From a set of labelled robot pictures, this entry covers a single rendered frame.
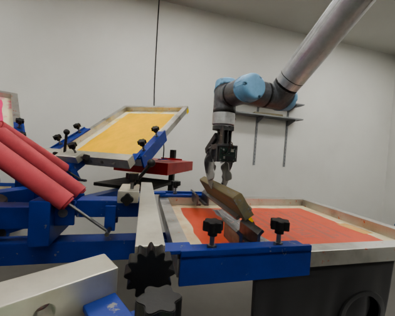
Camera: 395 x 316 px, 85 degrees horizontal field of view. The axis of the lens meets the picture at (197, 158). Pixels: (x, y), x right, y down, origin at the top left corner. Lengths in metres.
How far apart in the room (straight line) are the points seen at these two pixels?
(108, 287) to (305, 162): 3.38
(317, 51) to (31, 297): 0.69
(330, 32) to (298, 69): 0.10
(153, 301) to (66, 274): 0.14
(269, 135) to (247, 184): 0.75
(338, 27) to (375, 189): 4.11
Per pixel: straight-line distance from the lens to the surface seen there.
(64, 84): 2.92
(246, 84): 0.61
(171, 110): 1.77
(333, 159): 3.91
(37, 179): 0.68
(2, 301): 0.32
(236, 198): 0.58
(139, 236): 0.43
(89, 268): 0.35
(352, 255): 0.69
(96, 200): 0.70
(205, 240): 0.65
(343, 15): 0.64
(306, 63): 0.66
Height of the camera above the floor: 1.20
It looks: 2 degrees down
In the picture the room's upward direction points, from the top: 4 degrees clockwise
